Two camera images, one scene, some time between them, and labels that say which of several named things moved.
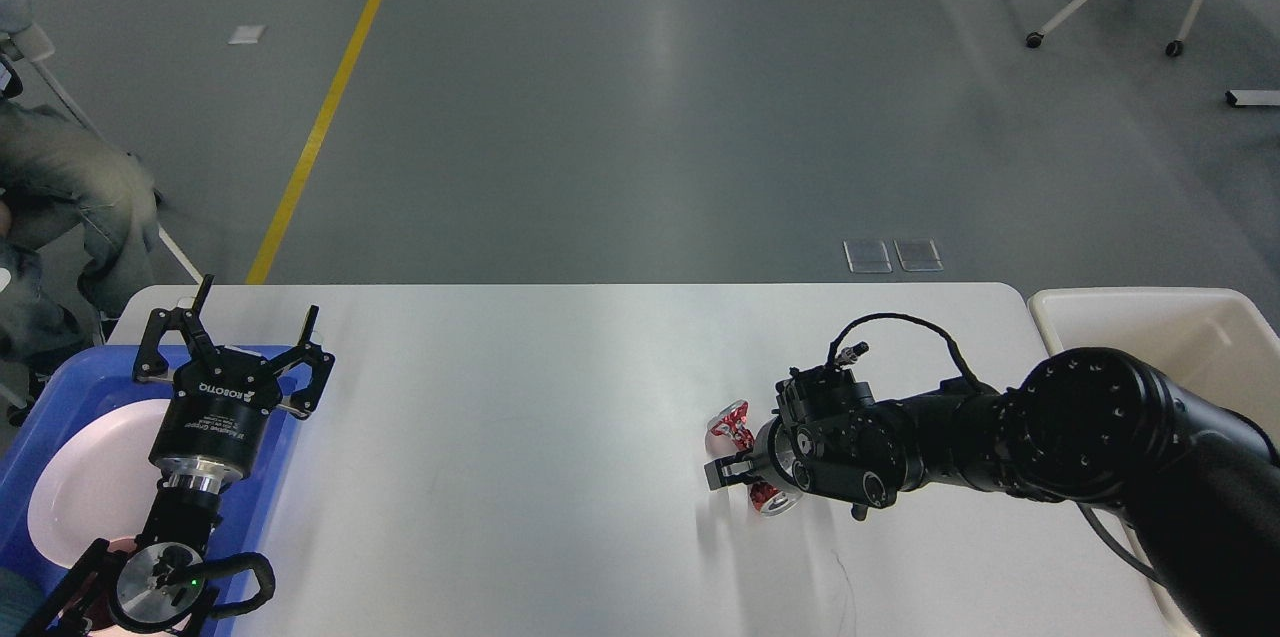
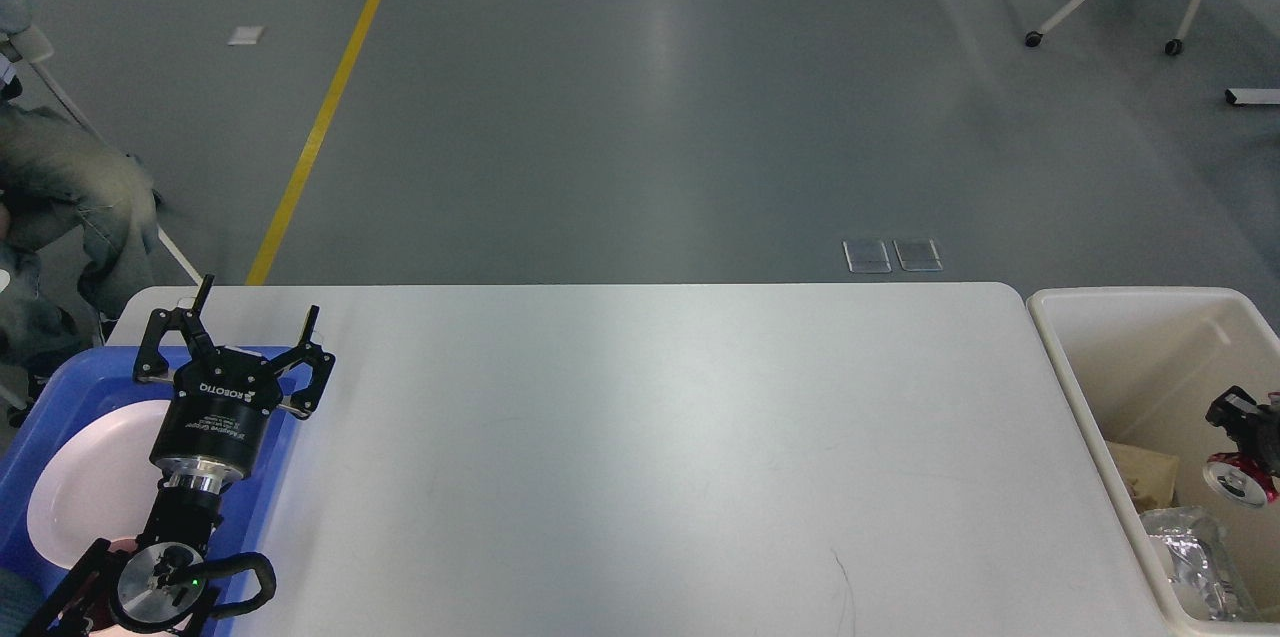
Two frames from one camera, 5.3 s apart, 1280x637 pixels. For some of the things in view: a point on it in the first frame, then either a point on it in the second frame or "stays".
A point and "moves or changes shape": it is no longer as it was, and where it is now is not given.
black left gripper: x=215 y=408 stays
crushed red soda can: x=728 y=433 moves or changes shape
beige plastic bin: x=1218 y=341 stays
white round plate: x=96 y=482 stays
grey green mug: x=20 y=596 stays
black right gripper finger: x=730 y=470 -> x=1230 y=409
